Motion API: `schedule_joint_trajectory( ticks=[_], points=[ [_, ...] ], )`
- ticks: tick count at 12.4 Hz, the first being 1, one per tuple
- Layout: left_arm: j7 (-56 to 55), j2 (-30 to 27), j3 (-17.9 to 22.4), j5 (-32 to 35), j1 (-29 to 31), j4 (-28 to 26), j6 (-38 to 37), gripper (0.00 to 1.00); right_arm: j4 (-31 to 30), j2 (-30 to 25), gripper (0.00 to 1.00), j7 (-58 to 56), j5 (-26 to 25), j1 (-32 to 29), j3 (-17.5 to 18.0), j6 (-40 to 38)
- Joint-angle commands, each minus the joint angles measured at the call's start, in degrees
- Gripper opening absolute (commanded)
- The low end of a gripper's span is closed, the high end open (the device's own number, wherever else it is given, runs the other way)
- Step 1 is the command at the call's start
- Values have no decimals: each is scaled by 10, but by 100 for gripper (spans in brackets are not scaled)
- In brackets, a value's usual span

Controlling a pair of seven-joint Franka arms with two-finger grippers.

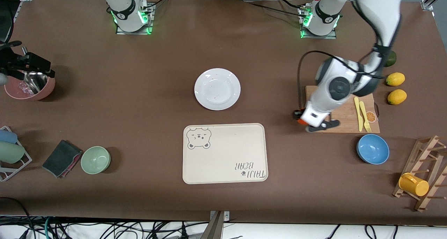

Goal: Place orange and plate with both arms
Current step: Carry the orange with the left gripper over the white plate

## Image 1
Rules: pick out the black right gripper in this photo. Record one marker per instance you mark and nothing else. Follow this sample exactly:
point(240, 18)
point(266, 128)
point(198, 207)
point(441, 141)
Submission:
point(16, 63)

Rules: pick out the orange mandarin fruit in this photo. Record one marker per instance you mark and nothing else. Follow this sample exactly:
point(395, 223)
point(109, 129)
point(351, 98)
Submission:
point(302, 121)

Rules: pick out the white round plate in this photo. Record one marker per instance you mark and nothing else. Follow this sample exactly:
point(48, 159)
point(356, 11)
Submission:
point(217, 89)

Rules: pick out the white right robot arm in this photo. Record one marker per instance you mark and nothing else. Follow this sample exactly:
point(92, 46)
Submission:
point(124, 8)

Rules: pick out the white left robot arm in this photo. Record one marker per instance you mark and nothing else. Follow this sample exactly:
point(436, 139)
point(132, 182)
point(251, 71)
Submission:
point(338, 88)

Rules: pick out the metal scoop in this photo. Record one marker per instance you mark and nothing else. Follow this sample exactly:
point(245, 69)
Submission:
point(36, 83)

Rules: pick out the pink bowl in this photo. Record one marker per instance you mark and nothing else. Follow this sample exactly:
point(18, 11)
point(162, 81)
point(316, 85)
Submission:
point(43, 92)

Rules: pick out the bamboo cutting board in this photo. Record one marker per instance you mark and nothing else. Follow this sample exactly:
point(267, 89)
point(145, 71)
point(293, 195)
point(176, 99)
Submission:
point(349, 123)

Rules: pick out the yellow plastic knife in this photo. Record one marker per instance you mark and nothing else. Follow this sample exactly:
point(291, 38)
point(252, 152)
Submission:
point(358, 115)

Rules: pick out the yellow plastic fork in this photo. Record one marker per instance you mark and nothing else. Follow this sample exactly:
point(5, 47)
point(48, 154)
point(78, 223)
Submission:
point(364, 115)

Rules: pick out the orange slice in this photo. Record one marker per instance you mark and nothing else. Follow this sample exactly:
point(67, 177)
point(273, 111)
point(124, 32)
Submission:
point(372, 117)

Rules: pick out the blue bowl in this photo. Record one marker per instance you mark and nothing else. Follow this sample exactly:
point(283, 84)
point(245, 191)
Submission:
point(373, 149)

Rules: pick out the light blue cup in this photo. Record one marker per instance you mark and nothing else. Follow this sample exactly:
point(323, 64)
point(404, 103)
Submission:
point(7, 136)

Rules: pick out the yellow lemon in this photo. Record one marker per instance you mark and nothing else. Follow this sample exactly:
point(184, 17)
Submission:
point(395, 79)
point(397, 96)

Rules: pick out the cream tray with bear print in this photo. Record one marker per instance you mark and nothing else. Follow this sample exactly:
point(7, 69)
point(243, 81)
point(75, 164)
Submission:
point(223, 158)

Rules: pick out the pale green cup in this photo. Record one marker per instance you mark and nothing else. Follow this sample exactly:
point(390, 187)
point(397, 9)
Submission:
point(10, 152)

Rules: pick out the dark grey folded cloth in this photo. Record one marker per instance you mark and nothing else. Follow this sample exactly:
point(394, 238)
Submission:
point(59, 158)

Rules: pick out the dark green avocado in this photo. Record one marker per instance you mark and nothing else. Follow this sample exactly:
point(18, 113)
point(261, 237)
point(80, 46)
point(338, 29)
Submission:
point(391, 60)

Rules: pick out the pink folded cloth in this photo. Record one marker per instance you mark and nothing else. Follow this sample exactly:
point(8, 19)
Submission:
point(74, 165)

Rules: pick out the pale green bowl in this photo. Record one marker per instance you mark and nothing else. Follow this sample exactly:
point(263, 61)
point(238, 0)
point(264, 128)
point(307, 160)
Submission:
point(95, 160)

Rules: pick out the wooden mug rack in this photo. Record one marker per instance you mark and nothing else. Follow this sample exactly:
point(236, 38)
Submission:
point(426, 151)

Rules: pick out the yellow mug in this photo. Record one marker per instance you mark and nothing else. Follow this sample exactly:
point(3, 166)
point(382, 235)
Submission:
point(413, 185)

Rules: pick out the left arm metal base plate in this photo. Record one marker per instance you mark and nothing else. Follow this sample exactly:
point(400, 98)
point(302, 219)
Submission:
point(331, 36)

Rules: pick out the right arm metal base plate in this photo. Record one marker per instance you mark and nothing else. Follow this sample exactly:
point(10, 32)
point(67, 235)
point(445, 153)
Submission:
point(148, 22)

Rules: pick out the aluminium profile post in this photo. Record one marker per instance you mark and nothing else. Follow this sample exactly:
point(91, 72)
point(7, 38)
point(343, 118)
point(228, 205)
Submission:
point(217, 226)

